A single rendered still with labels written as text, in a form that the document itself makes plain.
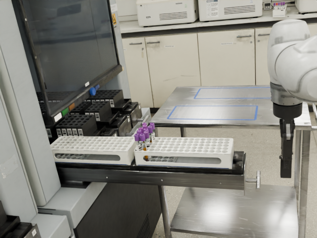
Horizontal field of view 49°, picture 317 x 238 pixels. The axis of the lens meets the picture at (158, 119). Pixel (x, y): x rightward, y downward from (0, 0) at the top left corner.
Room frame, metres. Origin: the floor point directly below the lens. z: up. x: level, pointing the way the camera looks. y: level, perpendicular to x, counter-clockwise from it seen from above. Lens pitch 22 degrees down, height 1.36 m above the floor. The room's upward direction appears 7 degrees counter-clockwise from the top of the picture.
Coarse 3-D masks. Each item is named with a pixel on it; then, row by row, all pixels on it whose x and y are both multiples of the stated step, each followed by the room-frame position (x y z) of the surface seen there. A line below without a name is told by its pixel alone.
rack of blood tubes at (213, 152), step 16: (160, 144) 0.99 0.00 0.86; (176, 144) 0.97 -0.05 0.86; (192, 144) 0.95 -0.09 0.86; (208, 144) 0.94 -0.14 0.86; (224, 144) 0.92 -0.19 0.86; (144, 160) 0.96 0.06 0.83; (160, 160) 0.95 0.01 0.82; (176, 160) 0.97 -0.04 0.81; (192, 160) 0.95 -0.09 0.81; (208, 160) 0.94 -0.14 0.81; (224, 160) 0.87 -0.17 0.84
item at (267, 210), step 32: (192, 96) 1.51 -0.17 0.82; (224, 96) 1.46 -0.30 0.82; (256, 96) 1.41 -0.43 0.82; (256, 128) 1.13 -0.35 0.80; (160, 192) 1.27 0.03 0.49; (192, 192) 1.54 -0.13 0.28; (224, 192) 1.50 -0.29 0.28; (256, 192) 1.47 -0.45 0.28; (288, 192) 1.43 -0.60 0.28; (192, 224) 1.29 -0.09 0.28; (224, 224) 1.26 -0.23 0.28; (256, 224) 1.23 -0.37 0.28; (288, 224) 1.21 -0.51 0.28
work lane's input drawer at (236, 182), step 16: (240, 160) 0.90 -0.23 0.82; (64, 176) 1.02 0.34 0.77; (80, 176) 1.00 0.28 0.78; (96, 176) 0.98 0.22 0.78; (112, 176) 0.96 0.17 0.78; (128, 176) 0.95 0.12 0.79; (144, 176) 0.93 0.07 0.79; (160, 176) 0.91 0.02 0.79; (176, 176) 0.90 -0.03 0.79; (192, 176) 0.88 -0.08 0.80; (208, 176) 0.87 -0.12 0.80; (224, 176) 0.85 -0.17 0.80; (240, 176) 0.84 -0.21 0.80; (256, 176) 0.91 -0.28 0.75
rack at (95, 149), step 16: (64, 144) 1.08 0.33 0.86; (80, 144) 1.06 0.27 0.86; (96, 144) 1.04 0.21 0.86; (112, 144) 1.02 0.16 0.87; (128, 144) 1.01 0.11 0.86; (64, 160) 1.03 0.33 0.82; (80, 160) 1.02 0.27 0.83; (96, 160) 1.00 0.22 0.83; (112, 160) 1.02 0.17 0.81; (128, 160) 0.96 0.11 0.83
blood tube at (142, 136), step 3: (141, 135) 0.95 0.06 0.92; (141, 138) 0.95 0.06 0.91; (144, 138) 0.95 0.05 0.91; (141, 141) 0.95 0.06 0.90; (144, 141) 0.95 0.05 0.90; (144, 144) 0.95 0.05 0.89; (144, 147) 0.95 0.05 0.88; (144, 150) 0.95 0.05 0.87; (144, 156) 0.95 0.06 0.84; (147, 156) 0.95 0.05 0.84; (147, 159) 0.95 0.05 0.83
